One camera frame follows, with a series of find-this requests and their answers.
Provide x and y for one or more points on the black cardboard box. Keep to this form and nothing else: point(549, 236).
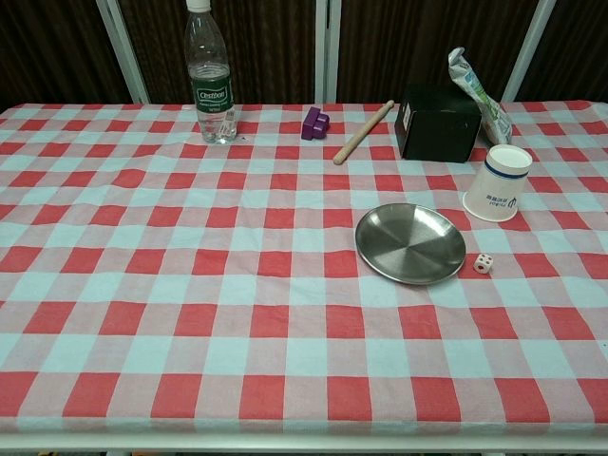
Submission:
point(439, 126)

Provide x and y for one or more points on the red white checked tablecloth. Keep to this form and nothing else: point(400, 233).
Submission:
point(190, 285)

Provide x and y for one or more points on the clear plastic water bottle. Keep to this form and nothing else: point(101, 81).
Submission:
point(211, 95)

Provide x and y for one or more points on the white green snack bag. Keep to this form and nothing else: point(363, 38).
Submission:
point(480, 100)

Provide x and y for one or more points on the wooden stick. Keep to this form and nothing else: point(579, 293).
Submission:
point(363, 133)

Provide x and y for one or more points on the white die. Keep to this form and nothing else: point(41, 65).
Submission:
point(482, 263)

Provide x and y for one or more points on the purple plastic block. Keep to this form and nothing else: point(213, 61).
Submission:
point(314, 124)

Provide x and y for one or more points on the white paper cup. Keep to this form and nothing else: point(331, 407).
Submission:
point(499, 185)

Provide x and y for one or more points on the white partition post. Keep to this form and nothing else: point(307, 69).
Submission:
point(328, 47)
point(124, 52)
point(528, 47)

